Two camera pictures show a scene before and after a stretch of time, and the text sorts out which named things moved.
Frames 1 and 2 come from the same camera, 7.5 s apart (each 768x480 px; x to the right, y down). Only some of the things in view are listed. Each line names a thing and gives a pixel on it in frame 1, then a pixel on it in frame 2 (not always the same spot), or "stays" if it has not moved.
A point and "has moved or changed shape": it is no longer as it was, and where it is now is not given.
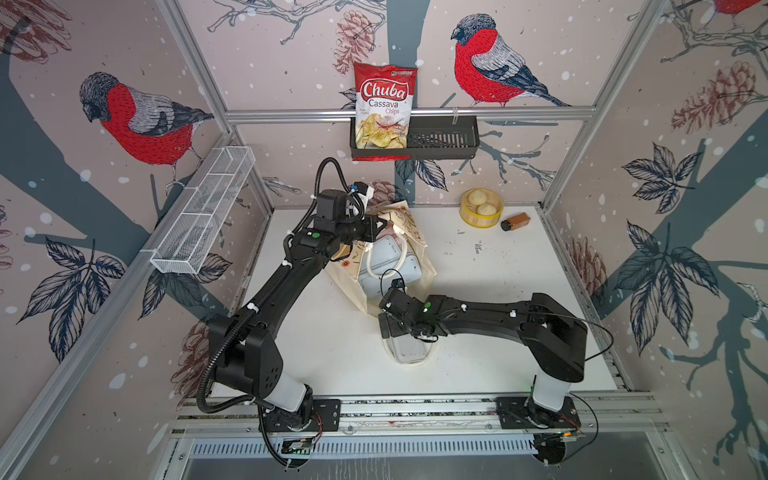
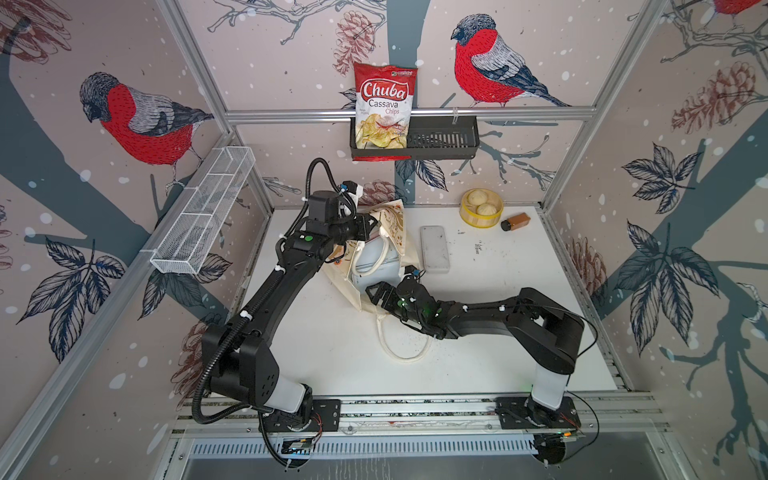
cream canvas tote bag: x=400 y=259 has moved or changed shape
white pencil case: x=409 y=350 to x=434 y=249
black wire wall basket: x=429 y=140 stays
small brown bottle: x=516 y=222 stays
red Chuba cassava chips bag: x=383 y=101 stays
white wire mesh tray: x=183 y=249 stays
